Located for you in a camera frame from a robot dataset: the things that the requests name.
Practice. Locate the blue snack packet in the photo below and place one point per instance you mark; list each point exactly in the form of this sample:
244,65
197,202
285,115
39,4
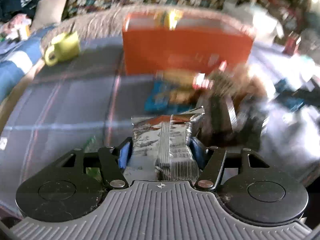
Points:
166,98

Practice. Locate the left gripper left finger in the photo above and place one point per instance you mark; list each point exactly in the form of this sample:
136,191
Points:
73,185

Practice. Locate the silver grey snack packet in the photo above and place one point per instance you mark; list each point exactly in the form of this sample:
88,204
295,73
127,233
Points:
161,147

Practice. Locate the blue striped cloth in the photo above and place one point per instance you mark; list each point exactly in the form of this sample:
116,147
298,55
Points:
18,58

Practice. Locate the yellow snack bag in box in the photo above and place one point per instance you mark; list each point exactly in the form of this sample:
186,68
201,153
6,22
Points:
168,19

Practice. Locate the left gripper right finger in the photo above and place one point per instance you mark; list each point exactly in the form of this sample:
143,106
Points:
247,187

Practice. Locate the orange cardboard box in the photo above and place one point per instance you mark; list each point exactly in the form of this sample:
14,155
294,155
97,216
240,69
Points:
199,42

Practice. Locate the plaid grey tablecloth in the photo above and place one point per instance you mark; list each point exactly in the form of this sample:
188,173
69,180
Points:
71,102

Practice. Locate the beige cushion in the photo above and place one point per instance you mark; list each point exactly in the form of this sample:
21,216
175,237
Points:
48,12

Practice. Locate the quilted pink sofa cover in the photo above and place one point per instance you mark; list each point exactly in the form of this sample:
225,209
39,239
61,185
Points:
109,23

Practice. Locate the yellow-green mug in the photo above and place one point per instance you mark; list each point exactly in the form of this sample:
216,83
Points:
64,47

